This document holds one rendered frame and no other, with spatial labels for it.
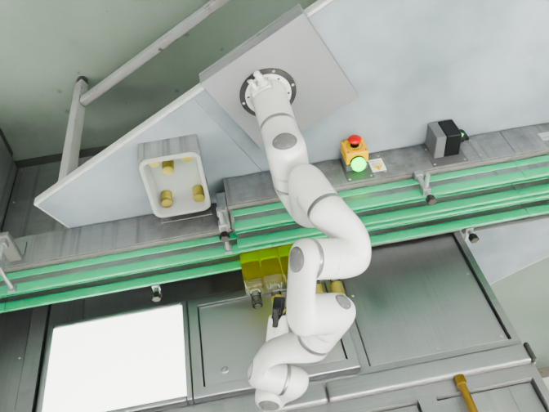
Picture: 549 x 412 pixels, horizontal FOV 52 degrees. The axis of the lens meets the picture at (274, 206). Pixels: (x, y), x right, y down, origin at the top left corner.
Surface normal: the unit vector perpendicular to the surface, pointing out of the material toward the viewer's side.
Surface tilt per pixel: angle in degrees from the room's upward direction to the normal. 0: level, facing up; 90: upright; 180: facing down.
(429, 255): 90
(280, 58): 3
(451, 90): 0
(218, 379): 90
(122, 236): 90
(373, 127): 0
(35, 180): 90
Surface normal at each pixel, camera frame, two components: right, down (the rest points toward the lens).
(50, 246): -0.08, -0.72
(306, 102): 0.18, 0.71
